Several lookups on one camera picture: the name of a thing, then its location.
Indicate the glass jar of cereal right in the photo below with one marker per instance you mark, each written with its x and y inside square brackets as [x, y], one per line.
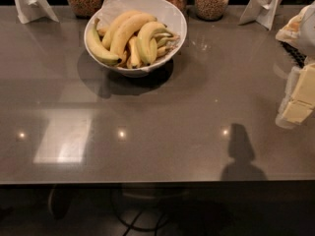
[210, 10]

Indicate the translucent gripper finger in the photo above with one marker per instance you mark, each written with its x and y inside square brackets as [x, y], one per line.
[292, 113]

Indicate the yellow banana behind top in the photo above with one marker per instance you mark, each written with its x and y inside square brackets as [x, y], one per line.
[106, 40]

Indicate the greenish banana at left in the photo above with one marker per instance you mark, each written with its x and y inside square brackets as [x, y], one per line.
[96, 48]

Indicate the white paper napkin in bowl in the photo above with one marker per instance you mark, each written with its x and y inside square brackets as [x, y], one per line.
[109, 10]

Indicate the black rubber mat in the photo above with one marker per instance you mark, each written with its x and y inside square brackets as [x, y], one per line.
[297, 57]

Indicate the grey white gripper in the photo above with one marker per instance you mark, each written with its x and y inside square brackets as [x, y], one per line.
[309, 33]

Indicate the white sign stand left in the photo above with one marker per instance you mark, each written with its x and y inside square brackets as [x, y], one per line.
[31, 10]

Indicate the white sign stand right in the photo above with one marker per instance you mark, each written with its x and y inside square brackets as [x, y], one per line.
[261, 11]

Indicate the white sign stand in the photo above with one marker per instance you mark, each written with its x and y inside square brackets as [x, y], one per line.
[31, 10]
[261, 11]

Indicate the small yellow middle banana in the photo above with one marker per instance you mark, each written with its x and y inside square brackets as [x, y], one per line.
[134, 61]

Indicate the small banana at right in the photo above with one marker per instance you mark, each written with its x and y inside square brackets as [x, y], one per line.
[166, 44]

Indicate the long yellow top banana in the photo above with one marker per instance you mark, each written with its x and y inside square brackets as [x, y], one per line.
[127, 29]

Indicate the curved yellow-green banana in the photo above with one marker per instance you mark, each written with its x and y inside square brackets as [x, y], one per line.
[146, 44]

